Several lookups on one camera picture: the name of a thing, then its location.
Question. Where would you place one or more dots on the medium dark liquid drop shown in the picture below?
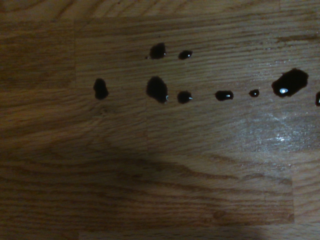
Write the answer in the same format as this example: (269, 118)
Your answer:
(157, 89)
(157, 50)
(100, 88)

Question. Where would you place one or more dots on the small dark liquid drop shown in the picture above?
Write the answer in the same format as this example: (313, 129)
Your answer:
(318, 99)
(224, 95)
(185, 54)
(184, 97)

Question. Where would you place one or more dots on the tiny dark liquid drop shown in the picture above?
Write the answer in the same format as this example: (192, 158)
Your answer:
(254, 93)

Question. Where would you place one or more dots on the large dark liquid drop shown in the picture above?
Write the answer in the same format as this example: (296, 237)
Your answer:
(290, 82)

